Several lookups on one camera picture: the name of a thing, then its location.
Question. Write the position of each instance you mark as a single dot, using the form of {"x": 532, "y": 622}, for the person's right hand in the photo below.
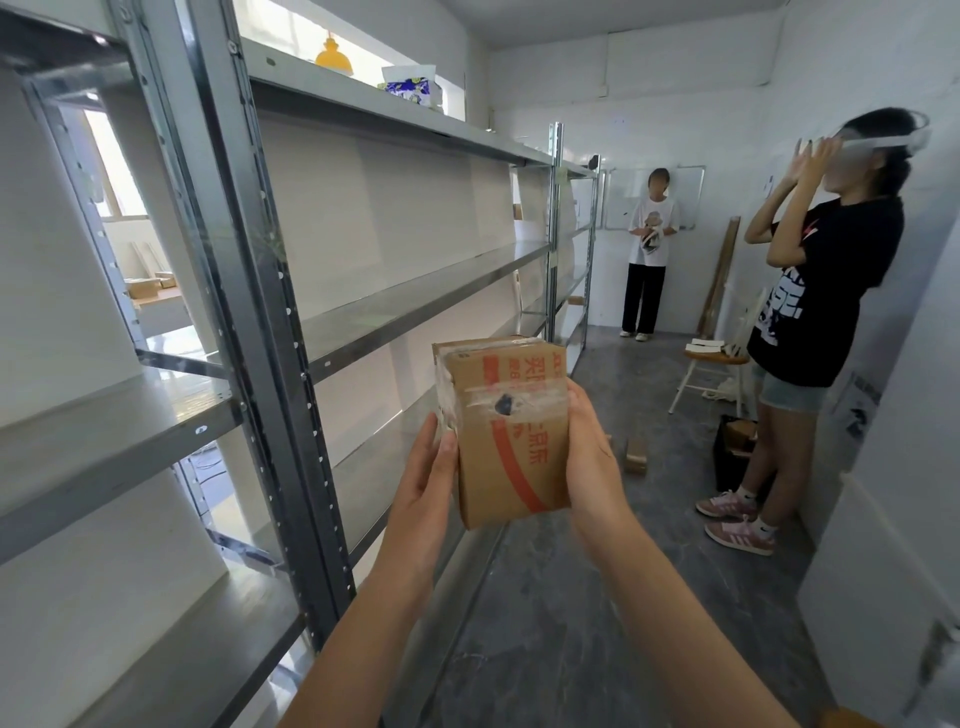
{"x": 596, "y": 487}

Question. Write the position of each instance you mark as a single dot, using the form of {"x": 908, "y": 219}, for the person's left hand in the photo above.
{"x": 420, "y": 517}

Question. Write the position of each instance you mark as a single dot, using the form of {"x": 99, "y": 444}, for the small cardboard parcel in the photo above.
{"x": 510, "y": 465}

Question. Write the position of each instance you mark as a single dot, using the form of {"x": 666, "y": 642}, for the grey metal shelving rack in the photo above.
{"x": 247, "y": 262}

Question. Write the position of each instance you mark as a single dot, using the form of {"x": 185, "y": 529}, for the person's left forearm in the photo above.
{"x": 352, "y": 660}

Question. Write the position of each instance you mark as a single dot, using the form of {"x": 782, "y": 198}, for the person's right forearm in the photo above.
{"x": 675, "y": 637}

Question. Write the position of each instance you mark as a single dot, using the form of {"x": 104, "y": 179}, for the cardboard box with tape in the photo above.
{"x": 741, "y": 433}

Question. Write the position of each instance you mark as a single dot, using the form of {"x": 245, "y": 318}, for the pink sneaker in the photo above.
{"x": 739, "y": 536}
{"x": 724, "y": 506}

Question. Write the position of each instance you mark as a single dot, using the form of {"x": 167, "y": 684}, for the black crate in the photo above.
{"x": 724, "y": 465}

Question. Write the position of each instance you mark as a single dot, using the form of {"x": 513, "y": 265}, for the white bag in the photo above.
{"x": 724, "y": 390}

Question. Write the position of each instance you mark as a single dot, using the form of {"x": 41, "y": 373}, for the white chair wooden seat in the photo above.
{"x": 712, "y": 358}

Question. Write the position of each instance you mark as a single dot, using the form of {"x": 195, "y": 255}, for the flat white item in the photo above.
{"x": 705, "y": 346}

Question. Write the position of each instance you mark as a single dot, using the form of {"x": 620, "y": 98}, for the leaning wooden planks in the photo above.
{"x": 718, "y": 277}

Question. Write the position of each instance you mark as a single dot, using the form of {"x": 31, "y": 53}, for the black and white handheld item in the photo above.
{"x": 651, "y": 240}

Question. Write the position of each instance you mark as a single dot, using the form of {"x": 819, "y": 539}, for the white door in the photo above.
{"x": 885, "y": 562}

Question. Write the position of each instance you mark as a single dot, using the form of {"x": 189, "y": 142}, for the wooden table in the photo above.
{"x": 165, "y": 311}

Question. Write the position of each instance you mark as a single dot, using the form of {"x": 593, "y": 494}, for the white and blue carton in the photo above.
{"x": 411, "y": 90}

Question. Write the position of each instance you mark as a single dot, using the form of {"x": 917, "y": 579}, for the white headset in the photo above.
{"x": 892, "y": 141}

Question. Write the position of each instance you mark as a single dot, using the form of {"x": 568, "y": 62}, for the yellow pendant lamp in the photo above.
{"x": 334, "y": 60}

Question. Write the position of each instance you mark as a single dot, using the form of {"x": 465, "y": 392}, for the wall whiteboard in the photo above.
{"x": 690, "y": 195}

